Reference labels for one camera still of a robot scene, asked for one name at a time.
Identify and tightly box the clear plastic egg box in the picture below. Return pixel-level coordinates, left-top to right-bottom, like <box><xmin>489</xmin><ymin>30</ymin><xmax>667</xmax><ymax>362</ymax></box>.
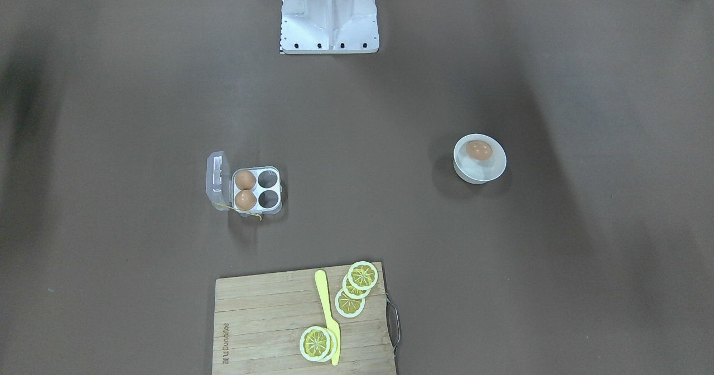
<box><xmin>205</xmin><ymin>151</ymin><xmax>283</xmax><ymax>218</ymax></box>

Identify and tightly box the brown egg from bowl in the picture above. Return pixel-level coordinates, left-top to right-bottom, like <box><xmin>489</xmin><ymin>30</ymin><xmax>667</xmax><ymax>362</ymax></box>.
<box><xmin>466</xmin><ymin>140</ymin><xmax>493</xmax><ymax>161</ymax></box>

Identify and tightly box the brown egg rear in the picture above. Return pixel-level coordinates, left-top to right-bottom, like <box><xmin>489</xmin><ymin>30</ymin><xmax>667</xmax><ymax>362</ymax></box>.
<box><xmin>234</xmin><ymin>169</ymin><xmax>257</xmax><ymax>190</ymax></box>

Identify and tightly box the brown egg front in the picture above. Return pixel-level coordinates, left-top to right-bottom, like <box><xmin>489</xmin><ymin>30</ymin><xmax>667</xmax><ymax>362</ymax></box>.
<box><xmin>234</xmin><ymin>190</ymin><xmax>257</xmax><ymax>212</ymax></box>

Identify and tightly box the yellow rubber band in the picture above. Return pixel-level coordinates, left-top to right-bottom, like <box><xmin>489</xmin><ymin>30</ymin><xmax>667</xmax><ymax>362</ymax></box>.
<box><xmin>212</xmin><ymin>202</ymin><xmax>264</xmax><ymax>222</ymax></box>

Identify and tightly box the yellow plastic knife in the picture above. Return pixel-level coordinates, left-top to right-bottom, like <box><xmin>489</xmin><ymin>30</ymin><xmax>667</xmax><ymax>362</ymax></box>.
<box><xmin>314</xmin><ymin>269</ymin><xmax>341</xmax><ymax>367</ymax></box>

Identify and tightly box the lemon slice middle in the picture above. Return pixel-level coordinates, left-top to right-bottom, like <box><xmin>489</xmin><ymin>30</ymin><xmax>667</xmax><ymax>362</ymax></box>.
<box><xmin>342</xmin><ymin>276</ymin><xmax>372</xmax><ymax>300</ymax></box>

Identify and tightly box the white ceramic bowl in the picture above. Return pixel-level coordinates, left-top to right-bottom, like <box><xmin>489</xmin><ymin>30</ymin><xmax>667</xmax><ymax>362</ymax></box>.
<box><xmin>453</xmin><ymin>133</ymin><xmax>507</xmax><ymax>185</ymax></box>

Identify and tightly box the lemon slice under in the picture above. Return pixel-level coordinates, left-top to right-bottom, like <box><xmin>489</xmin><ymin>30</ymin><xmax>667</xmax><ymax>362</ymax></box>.
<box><xmin>321</xmin><ymin>328</ymin><xmax>337</xmax><ymax>362</ymax></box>

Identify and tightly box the lemon slice front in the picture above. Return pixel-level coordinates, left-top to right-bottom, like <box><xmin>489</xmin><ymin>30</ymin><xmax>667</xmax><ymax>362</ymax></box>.
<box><xmin>298</xmin><ymin>326</ymin><xmax>331</xmax><ymax>363</ymax></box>

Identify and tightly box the bamboo cutting board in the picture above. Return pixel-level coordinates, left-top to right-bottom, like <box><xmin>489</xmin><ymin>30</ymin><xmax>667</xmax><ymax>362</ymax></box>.
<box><xmin>212</xmin><ymin>268</ymin><xmax>398</xmax><ymax>374</ymax></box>

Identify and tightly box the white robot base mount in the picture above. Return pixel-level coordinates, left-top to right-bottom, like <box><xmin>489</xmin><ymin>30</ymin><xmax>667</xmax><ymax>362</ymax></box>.
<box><xmin>279</xmin><ymin>0</ymin><xmax>380</xmax><ymax>55</ymax></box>

